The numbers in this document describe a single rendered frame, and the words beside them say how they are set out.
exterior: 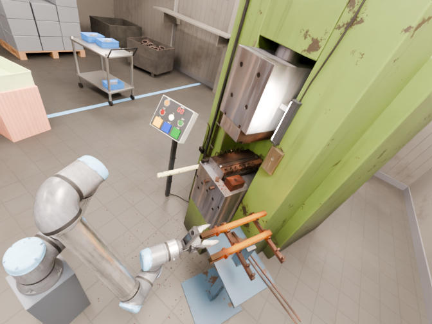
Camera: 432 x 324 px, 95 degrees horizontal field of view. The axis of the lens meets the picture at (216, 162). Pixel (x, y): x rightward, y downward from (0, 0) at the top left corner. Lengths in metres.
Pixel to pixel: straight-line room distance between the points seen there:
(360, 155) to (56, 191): 1.50
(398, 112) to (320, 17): 0.65
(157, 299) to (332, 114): 1.80
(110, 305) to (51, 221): 1.34
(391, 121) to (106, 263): 1.51
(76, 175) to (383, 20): 1.17
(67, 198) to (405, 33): 1.21
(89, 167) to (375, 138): 1.43
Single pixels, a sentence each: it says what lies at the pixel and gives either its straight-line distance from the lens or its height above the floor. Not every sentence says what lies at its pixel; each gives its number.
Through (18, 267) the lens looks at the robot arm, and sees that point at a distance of 1.29.
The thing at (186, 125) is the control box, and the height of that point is 1.09.
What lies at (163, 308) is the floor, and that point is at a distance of 2.00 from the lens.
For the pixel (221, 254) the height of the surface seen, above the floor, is 1.02.
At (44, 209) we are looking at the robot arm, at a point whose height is 1.36.
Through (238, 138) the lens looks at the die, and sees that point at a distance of 1.27.
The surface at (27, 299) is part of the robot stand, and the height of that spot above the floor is 0.60.
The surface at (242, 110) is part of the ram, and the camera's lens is 1.22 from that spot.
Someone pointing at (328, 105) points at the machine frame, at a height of 1.69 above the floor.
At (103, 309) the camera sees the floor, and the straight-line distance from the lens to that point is 2.02.
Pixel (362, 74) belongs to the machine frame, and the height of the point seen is 1.85.
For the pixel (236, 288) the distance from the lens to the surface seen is 1.34.
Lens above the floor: 1.95
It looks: 39 degrees down
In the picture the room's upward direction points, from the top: 19 degrees clockwise
